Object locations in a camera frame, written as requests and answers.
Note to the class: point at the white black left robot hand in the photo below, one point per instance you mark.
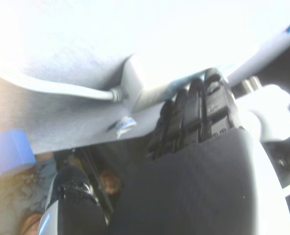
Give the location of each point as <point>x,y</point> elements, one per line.
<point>196,171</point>

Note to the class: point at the white charger adapter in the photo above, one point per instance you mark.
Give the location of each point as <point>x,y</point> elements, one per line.
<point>274,94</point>

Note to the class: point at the white power strip blue sockets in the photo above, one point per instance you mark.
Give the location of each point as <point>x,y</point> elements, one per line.
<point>150,98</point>

